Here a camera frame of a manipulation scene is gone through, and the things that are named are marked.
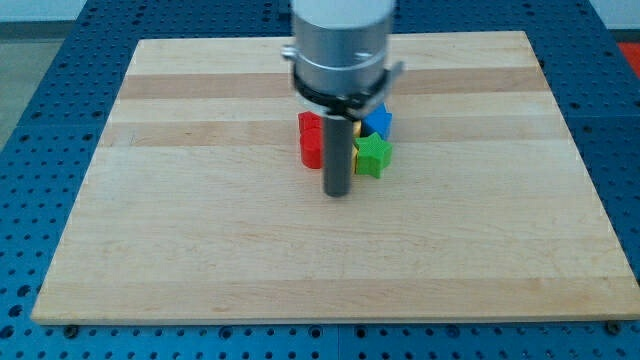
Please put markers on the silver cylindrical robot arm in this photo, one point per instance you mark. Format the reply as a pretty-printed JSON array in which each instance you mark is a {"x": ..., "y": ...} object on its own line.
[{"x": 339, "y": 55}]

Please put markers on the red block behind circle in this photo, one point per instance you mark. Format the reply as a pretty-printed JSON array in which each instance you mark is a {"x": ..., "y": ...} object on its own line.
[{"x": 308, "y": 120}]

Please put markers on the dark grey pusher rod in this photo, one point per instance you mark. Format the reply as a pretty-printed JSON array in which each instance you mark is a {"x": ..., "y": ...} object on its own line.
[{"x": 337, "y": 155}]

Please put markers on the green star block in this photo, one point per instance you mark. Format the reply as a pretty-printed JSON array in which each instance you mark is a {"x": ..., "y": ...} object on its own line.
[{"x": 373, "y": 155}]

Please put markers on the yellow block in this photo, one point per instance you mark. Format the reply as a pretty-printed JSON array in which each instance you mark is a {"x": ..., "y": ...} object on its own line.
[{"x": 357, "y": 127}]

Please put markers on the blue block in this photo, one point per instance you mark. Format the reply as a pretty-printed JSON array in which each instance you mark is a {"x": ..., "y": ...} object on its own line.
[{"x": 379, "y": 121}]

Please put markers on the wooden board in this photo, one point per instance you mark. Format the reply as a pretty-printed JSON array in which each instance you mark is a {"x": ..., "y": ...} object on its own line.
[{"x": 196, "y": 208}]

